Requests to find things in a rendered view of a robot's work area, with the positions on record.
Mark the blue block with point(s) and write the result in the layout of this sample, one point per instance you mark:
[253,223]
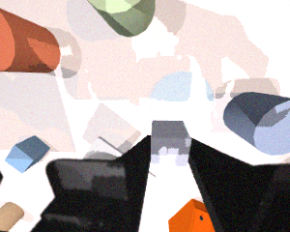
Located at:
[26,154]

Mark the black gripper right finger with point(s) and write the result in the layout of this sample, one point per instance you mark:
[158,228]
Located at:
[236,194]

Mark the olive green cup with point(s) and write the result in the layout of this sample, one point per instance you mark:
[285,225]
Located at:
[129,18]

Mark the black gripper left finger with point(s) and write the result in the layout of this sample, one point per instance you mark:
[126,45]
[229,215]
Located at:
[124,178]

